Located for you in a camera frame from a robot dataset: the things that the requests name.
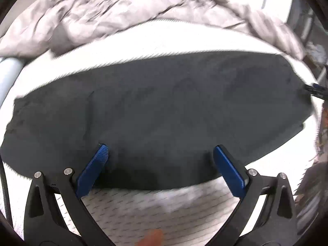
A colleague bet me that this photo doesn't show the black pants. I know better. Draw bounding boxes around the black pants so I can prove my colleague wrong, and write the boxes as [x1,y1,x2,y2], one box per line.
[1,51,312,190]

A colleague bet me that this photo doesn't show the grey rumpled duvet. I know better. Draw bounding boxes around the grey rumpled duvet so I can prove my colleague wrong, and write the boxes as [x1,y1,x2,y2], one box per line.
[1,0,305,60]

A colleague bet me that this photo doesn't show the black cable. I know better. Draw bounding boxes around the black cable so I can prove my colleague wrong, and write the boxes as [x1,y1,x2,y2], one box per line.
[0,158,14,228]

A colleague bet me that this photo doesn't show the white honeycomb mattress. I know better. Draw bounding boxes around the white honeycomb mattress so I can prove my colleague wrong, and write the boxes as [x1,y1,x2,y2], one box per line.
[1,20,321,245]

